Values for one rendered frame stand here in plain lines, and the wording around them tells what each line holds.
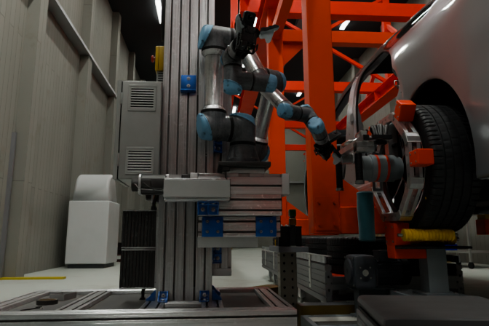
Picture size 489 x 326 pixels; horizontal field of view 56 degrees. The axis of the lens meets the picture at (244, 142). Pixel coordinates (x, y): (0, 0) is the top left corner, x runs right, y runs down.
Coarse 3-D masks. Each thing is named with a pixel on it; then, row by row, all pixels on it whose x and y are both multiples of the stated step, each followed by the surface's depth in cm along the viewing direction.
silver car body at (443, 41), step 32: (448, 0) 221; (480, 0) 193; (416, 32) 255; (448, 32) 219; (480, 32) 192; (384, 64) 416; (416, 64) 252; (448, 64) 218; (480, 64) 192; (352, 96) 386; (480, 96) 192; (352, 128) 376; (480, 128) 192; (480, 160) 191
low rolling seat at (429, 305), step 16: (368, 304) 115; (384, 304) 112; (400, 304) 112; (416, 304) 112; (432, 304) 112; (448, 304) 112; (464, 304) 112; (480, 304) 112; (368, 320) 113; (384, 320) 95; (400, 320) 94; (416, 320) 94; (432, 320) 93; (448, 320) 93; (464, 320) 93; (480, 320) 93
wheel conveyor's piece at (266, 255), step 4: (264, 248) 582; (268, 248) 545; (264, 252) 580; (268, 252) 543; (272, 252) 528; (264, 256) 579; (268, 256) 543; (264, 260) 579; (268, 260) 542; (264, 264) 578; (268, 264) 542; (264, 268) 578; (268, 268) 542; (272, 276) 530
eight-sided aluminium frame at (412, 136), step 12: (384, 120) 241; (396, 120) 226; (408, 132) 215; (408, 144) 212; (420, 144) 212; (408, 156) 211; (408, 168) 211; (420, 168) 210; (408, 180) 210; (420, 180) 209; (408, 192) 211; (420, 192) 211; (384, 204) 251; (408, 204) 220; (384, 216) 239; (396, 216) 224; (408, 216) 219
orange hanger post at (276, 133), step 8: (272, 16) 504; (272, 40) 498; (280, 40) 499; (272, 48) 496; (280, 48) 497; (272, 56) 494; (280, 56) 495; (272, 64) 492; (280, 64) 493; (272, 112) 481; (272, 120) 480; (280, 120) 480; (272, 128) 478; (280, 128) 479; (272, 136) 476; (280, 136) 477; (272, 144) 474; (280, 144) 475; (272, 152) 473; (280, 152) 473; (272, 160) 471; (280, 160) 472; (272, 168) 469; (280, 168) 470
